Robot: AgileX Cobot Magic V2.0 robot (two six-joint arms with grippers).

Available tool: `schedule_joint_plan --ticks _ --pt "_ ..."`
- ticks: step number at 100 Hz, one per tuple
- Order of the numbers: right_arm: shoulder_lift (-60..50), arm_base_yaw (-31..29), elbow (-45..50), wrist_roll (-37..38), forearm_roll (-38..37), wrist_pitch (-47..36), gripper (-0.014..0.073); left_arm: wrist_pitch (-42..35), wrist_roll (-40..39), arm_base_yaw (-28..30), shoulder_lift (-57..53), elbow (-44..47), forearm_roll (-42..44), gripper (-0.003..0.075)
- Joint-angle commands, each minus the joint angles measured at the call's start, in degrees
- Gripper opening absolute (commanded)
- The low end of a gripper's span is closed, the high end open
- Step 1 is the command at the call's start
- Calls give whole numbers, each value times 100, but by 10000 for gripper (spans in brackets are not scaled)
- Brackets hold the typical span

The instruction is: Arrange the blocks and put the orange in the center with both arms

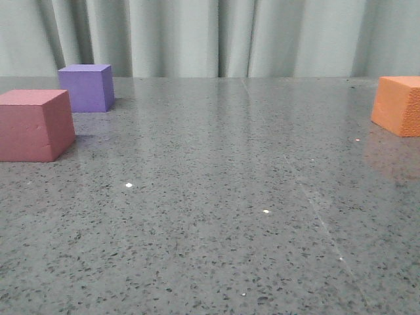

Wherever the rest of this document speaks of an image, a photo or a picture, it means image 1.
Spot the orange foam cube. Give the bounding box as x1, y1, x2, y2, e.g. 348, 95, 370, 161
371, 76, 419, 137

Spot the grey-green curtain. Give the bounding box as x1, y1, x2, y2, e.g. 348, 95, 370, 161
1, 1, 419, 77

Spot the purple foam cube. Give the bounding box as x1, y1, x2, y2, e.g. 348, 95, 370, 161
58, 64, 115, 113

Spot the red foam cube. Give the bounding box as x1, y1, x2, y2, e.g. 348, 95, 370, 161
1, 89, 75, 162

